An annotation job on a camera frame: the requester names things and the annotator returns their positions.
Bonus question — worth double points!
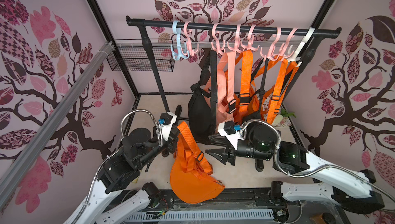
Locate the black and orange bag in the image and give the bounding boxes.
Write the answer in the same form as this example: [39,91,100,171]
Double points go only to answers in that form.
[188,50,217,145]

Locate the orange bag underneath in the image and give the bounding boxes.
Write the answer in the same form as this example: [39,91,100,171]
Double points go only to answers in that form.
[170,122,225,204]

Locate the bright orange waist bag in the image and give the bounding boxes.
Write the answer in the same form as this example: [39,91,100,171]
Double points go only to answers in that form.
[249,56,299,124]

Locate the small black sling bag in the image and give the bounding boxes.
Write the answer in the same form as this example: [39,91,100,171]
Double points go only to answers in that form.
[242,58,269,122]

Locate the dark orange backpack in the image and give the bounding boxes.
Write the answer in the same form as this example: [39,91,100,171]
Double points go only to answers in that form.
[227,50,259,125]

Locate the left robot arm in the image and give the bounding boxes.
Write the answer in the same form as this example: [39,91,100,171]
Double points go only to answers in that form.
[66,128,180,224]

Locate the pink multi-hook hanger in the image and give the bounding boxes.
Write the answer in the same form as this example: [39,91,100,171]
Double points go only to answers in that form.
[277,27,298,58]
[260,27,281,62]
[211,23,225,55]
[183,22,199,57]
[240,24,260,52]
[227,24,243,54]

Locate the light blue multi-hook hanger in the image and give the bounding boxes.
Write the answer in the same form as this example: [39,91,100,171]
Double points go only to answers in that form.
[170,20,190,61]

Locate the white multi-hook hanger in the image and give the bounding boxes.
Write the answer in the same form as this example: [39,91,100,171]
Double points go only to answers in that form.
[288,27,315,62]

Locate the right flexible metal conduit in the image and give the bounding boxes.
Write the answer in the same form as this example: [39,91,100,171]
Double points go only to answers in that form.
[240,118,395,214]

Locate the flexible metal conduit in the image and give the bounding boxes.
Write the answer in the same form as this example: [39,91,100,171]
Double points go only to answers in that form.
[66,109,163,224]
[240,118,395,214]

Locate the toy white radish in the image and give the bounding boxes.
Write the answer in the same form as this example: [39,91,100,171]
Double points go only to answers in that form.
[272,109,296,127]

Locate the left flexible metal conduit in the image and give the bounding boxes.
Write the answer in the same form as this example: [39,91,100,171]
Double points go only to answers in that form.
[66,109,163,224]

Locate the brown bottle right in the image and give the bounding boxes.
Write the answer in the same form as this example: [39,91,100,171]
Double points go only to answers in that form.
[310,212,336,224]

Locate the aluminium profile bar back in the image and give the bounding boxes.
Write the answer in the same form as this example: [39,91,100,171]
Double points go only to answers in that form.
[114,39,304,49]

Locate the aluminium profile bar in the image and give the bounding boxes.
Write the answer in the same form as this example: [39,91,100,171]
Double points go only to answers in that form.
[114,39,304,49]
[1,41,115,207]

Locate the black clothes rack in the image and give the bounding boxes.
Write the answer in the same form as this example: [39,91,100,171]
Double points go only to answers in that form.
[125,15,343,172]

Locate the aluminium profile bar left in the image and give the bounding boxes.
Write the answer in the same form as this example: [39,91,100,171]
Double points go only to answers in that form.
[1,41,115,207]

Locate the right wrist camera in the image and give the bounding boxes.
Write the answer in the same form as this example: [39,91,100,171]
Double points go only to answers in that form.
[218,121,244,150]

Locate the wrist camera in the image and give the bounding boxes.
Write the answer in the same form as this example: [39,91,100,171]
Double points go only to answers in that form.
[158,112,177,141]
[218,121,244,150]

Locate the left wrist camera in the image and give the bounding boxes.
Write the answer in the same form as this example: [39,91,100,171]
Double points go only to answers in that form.
[158,112,177,141]

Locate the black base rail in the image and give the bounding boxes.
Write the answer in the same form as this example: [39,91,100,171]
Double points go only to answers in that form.
[148,186,343,211]

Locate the white slotted cable duct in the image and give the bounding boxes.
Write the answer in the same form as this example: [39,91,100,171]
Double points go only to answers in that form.
[124,209,274,223]

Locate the black wire basket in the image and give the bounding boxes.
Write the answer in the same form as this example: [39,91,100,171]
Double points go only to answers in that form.
[106,39,175,72]

